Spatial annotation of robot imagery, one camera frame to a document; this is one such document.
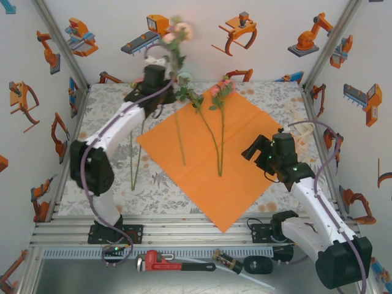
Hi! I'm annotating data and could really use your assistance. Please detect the peach fake flower spray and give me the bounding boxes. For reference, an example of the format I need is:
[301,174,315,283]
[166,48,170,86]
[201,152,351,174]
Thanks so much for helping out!
[160,14,194,83]

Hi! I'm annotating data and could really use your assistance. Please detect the cream ribbon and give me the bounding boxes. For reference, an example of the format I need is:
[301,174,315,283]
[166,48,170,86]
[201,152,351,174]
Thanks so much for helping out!
[284,102,316,163]

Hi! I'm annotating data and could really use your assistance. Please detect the orange wrapping paper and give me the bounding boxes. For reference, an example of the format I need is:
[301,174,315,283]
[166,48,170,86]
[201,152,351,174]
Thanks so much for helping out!
[136,88,285,233]

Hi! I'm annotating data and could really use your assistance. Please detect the black oval plastic object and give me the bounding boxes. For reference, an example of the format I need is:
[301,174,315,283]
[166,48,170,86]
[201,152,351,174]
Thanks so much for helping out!
[244,255,274,276]

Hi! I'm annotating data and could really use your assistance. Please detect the brass and black cylinder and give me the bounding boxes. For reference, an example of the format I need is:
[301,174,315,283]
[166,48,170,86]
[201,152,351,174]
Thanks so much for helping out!
[213,248,244,275]

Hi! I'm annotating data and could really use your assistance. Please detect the floral print tablecloth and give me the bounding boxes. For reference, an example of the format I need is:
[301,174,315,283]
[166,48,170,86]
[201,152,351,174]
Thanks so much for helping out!
[57,81,333,217]

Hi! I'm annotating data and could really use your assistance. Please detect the white plastic strip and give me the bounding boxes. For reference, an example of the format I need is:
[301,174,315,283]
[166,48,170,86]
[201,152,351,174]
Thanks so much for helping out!
[214,263,276,290]

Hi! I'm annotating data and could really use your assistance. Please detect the red pipe wrench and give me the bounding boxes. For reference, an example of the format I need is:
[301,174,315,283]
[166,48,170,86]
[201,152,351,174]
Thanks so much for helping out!
[135,249,217,273]

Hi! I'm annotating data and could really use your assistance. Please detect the small circuit board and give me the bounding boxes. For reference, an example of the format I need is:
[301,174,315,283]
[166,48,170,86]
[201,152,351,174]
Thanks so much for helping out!
[102,244,126,261]

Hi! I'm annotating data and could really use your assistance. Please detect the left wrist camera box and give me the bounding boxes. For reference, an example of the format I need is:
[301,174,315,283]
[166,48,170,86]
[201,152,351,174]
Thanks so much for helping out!
[143,65,167,88]

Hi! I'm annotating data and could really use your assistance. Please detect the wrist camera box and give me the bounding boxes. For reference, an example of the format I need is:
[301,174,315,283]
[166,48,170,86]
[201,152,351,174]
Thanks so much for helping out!
[143,65,167,88]
[272,132,297,157]

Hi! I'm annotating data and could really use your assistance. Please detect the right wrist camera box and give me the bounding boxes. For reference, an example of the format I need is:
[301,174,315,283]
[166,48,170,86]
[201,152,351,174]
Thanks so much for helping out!
[272,132,297,157]

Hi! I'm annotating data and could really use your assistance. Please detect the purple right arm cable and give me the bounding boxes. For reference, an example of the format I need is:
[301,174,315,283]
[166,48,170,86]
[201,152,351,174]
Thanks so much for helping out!
[277,120,368,294]

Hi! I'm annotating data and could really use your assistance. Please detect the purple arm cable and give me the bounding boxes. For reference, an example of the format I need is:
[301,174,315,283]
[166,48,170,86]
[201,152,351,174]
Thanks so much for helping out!
[80,42,178,269]
[277,120,368,294]

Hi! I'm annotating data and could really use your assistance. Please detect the aluminium side rail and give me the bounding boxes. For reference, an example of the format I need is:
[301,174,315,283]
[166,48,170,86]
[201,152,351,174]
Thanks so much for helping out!
[300,83,350,222]
[45,84,92,223]

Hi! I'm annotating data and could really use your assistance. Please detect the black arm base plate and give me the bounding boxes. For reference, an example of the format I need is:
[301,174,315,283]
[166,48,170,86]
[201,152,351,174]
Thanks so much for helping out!
[88,224,145,245]
[251,223,306,246]

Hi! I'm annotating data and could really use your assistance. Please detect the aluminium rail deck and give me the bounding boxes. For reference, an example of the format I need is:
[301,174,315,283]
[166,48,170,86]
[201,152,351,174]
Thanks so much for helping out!
[29,214,365,249]

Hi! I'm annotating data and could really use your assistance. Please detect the aluminium frame post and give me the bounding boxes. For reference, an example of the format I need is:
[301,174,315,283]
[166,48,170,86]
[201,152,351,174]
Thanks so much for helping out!
[30,0,92,90]
[17,247,43,294]
[301,0,365,92]

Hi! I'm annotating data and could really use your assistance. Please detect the grey slotted cable duct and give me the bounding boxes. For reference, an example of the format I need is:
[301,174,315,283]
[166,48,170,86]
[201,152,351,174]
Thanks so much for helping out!
[41,247,275,259]

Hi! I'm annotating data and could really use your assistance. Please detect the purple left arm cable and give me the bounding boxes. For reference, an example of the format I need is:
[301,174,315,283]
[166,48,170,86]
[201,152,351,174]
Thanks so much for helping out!
[80,42,178,269]

